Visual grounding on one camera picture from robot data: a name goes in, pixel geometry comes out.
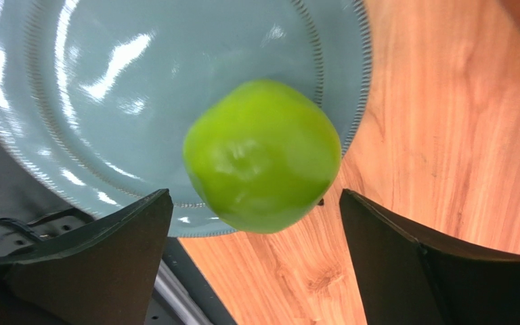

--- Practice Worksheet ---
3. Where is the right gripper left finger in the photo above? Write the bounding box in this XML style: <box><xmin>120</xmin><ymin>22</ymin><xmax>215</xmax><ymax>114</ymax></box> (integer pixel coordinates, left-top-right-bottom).
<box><xmin>0</xmin><ymin>190</ymin><xmax>173</xmax><ymax>324</ymax></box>

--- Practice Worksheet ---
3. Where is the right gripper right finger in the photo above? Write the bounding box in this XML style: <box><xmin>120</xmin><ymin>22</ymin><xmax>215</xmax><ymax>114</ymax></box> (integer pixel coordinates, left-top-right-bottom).
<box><xmin>339</xmin><ymin>189</ymin><xmax>520</xmax><ymax>324</ymax></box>

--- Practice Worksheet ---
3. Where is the green fake apple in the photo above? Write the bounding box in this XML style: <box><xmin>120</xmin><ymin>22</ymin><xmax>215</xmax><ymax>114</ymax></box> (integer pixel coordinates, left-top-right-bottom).
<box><xmin>183</xmin><ymin>79</ymin><xmax>342</xmax><ymax>234</ymax></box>

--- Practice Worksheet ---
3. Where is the grey-blue round plate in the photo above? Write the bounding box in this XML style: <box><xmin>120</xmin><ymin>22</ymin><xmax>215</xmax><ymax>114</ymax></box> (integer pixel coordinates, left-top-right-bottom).
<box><xmin>0</xmin><ymin>1</ymin><xmax>372</xmax><ymax>238</ymax></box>

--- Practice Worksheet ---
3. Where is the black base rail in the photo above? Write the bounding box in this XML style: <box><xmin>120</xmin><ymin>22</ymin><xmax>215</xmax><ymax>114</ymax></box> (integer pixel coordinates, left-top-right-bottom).
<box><xmin>0</xmin><ymin>146</ymin><xmax>235</xmax><ymax>324</ymax></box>

